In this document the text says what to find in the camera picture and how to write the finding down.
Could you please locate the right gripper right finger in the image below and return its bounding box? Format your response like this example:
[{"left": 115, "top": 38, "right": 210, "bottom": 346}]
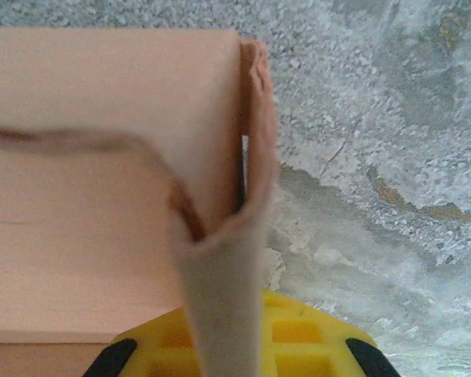
[{"left": 258, "top": 289, "right": 401, "bottom": 377}]

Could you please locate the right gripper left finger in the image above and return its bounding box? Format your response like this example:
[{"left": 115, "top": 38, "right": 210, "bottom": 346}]
[{"left": 82, "top": 308, "right": 201, "bottom": 377}]

